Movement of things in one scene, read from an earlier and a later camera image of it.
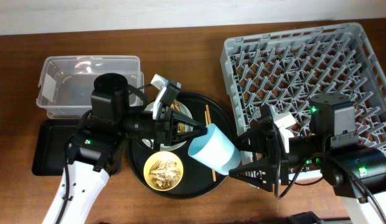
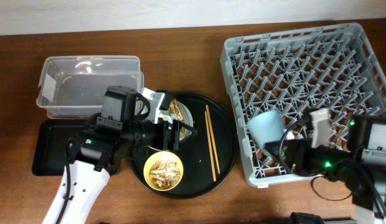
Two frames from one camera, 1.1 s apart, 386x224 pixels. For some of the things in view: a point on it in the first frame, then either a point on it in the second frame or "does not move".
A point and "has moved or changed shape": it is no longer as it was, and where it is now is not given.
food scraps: x=164 y=173 does not move
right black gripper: x=276 y=158 to x=293 y=146
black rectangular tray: x=51 y=138 does not move
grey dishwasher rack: x=287 y=69 does not move
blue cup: x=215 y=149 has moved or changed shape
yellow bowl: x=163 y=170 does not move
